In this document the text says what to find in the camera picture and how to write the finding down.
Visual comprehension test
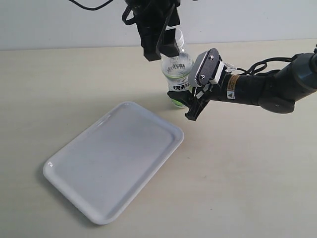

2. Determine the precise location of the white rectangular plastic tray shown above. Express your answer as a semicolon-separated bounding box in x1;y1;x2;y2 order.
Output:
43;102;184;225

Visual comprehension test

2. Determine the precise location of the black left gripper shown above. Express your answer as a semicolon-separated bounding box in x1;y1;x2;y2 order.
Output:
123;0;181;61

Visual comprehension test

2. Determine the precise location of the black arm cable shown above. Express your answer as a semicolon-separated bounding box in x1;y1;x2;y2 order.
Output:
224;44;317;76
69;0;139;26

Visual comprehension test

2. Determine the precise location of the clear plastic drink bottle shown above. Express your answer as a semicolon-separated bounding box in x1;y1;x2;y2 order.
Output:
161;46;194;109

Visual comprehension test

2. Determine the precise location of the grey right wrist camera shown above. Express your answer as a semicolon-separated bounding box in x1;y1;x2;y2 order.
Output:
188;48;225;88

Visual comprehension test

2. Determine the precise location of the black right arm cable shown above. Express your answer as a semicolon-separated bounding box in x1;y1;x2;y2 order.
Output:
224;44;317;76

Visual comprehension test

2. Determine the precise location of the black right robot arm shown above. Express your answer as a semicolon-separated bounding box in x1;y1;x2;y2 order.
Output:
167;48;317;121

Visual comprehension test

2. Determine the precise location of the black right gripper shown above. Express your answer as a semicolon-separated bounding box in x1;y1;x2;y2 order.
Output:
167;72;229;121

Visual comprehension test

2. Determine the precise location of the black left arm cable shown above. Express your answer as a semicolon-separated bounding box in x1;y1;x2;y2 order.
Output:
69;0;139;26

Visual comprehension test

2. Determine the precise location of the white bottle cap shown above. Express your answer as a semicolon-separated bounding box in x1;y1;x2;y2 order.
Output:
175;28;185;50

